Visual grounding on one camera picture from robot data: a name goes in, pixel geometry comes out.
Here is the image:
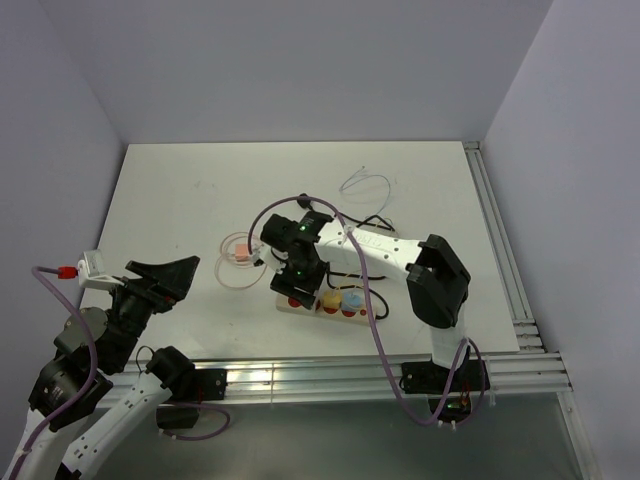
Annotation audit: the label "pink charger cable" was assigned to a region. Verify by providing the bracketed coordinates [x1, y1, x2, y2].
[213, 230, 271, 292]

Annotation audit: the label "blue charger plug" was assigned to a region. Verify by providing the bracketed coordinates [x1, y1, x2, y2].
[341, 292, 363, 311]

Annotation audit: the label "right side aluminium rail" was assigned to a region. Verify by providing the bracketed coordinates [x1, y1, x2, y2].
[463, 142, 546, 353]

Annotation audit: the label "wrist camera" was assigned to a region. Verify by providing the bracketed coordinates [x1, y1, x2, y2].
[250, 244, 283, 271]
[55, 250, 124, 291]

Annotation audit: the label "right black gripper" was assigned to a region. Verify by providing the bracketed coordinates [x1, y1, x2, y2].
[272, 253, 330, 309]

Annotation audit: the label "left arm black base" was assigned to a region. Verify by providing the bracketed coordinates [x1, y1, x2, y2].
[155, 368, 227, 433]

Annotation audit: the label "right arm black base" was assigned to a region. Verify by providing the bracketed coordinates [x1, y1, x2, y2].
[399, 347, 491, 427]

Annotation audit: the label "pink charger plug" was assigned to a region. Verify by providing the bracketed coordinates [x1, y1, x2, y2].
[234, 244, 250, 262]

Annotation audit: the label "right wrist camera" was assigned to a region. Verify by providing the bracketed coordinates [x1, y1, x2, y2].
[250, 244, 283, 271]

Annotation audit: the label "yellow charger cable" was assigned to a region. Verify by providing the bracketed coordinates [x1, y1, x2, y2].
[369, 217, 401, 239]

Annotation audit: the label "beige power strip red sockets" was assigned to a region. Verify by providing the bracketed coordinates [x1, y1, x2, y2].
[275, 294, 369, 326]

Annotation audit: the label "yellow charger plug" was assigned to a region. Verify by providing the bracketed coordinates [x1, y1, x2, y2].
[322, 290, 342, 310]

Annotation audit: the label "light blue charger cable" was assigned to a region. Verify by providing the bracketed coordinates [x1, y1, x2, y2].
[337, 164, 394, 211]

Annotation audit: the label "black power strip cord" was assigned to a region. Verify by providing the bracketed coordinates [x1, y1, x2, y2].
[295, 193, 399, 321]

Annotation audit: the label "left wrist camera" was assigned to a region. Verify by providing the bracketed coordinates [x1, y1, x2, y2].
[55, 250, 124, 291]

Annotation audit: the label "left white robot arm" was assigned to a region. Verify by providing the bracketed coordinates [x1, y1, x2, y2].
[4, 250, 200, 479]

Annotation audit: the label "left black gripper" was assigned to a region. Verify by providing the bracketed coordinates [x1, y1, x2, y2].
[107, 254, 200, 368]

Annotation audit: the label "aluminium mounting rail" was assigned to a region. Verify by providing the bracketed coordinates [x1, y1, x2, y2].
[49, 352, 574, 409]

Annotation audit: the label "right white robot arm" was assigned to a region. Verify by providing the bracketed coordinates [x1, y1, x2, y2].
[250, 212, 471, 390]

